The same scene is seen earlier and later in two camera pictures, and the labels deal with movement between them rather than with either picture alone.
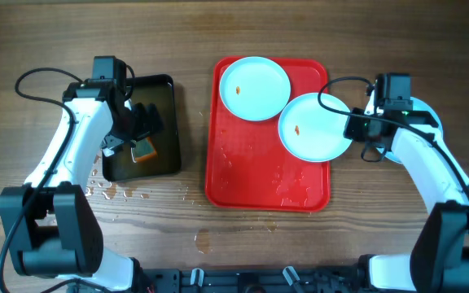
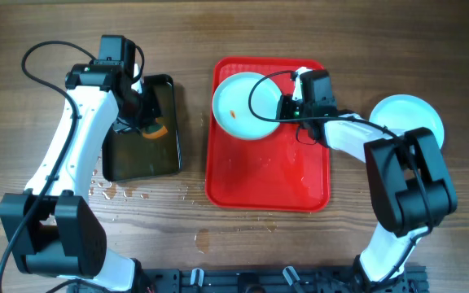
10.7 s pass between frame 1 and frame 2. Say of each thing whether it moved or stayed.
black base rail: stayed
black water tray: stayed
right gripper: moved
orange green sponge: moved
